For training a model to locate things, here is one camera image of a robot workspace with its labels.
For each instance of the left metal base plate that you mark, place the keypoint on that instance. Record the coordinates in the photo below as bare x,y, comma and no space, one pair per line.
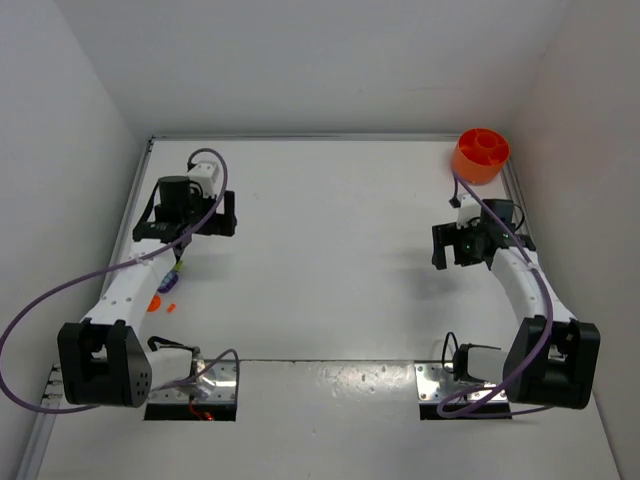
216,387

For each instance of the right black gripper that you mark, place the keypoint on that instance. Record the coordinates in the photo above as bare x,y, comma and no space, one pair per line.
445,240

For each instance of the metal base plate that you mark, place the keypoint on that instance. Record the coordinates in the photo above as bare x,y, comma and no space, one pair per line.
216,387
434,384

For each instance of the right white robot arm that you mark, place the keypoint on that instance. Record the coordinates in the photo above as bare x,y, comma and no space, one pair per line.
553,353

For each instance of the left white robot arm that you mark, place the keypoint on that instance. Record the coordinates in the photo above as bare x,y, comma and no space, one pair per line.
102,359

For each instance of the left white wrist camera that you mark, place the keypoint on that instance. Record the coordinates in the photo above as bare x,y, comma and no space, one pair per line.
205,175

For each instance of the orange round divided container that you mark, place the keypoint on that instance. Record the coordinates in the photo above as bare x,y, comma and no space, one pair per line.
480,155

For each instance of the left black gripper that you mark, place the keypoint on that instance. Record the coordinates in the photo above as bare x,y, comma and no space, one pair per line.
220,221

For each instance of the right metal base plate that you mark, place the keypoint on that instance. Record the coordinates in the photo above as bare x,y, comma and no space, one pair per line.
434,384

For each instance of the orange round lego piece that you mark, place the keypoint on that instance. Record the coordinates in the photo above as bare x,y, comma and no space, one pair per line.
154,304

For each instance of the purple round lego piece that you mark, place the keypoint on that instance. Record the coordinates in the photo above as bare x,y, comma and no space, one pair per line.
168,282

